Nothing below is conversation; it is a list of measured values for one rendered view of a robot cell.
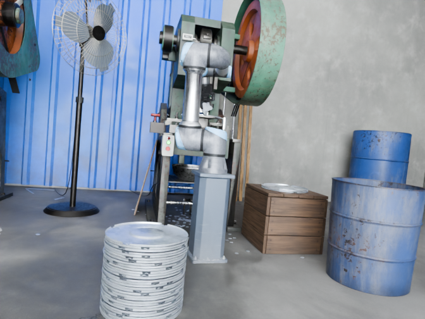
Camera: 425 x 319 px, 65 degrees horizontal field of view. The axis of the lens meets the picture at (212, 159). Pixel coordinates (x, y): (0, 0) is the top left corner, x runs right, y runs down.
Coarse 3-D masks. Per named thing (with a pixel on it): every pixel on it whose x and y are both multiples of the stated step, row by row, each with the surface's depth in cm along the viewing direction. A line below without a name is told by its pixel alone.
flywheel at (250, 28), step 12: (252, 12) 253; (240, 24) 276; (252, 24) 259; (240, 36) 278; (252, 36) 254; (252, 48) 248; (240, 60) 281; (252, 60) 250; (240, 72) 278; (252, 72) 248; (240, 84) 275; (240, 96) 261
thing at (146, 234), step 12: (108, 228) 119; (120, 228) 121; (132, 228) 123; (144, 228) 122; (156, 228) 123; (168, 228) 127; (180, 228) 127; (120, 240) 108; (132, 240) 109; (144, 240) 110; (156, 240) 112; (168, 240) 113
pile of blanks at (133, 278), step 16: (112, 256) 107; (128, 256) 106; (144, 256) 105; (160, 256) 105; (176, 256) 110; (112, 272) 107; (128, 272) 104; (144, 272) 105; (160, 272) 106; (176, 272) 111; (112, 288) 107; (128, 288) 104; (144, 288) 105; (160, 288) 107; (176, 288) 112; (112, 304) 107; (128, 304) 105; (144, 304) 105; (160, 304) 109; (176, 304) 113
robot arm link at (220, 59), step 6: (216, 48) 161; (222, 48) 163; (210, 54) 160; (216, 54) 160; (222, 54) 162; (228, 54) 167; (210, 60) 161; (216, 60) 161; (222, 60) 163; (228, 60) 167; (210, 66) 165; (216, 66) 165; (222, 66) 167; (228, 66) 201; (216, 72) 200; (222, 72) 188; (228, 72) 201
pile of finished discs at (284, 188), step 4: (264, 184) 218; (268, 184) 220; (272, 184) 222; (276, 184) 224; (280, 184) 224; (284, 184) 224; (264, 188) 204; (268, 188) 207; (272, 188) 199; (276, 188) 203; (280, 188) 205; (284, 188) 204; (288, 188) 204; (292, 188) 206; (296, 188) 212; (300, 188) 214; (304, 188) 214; (292, 192) 196; (296, 192) 197; (300, 192) 197; (304, 192) 199
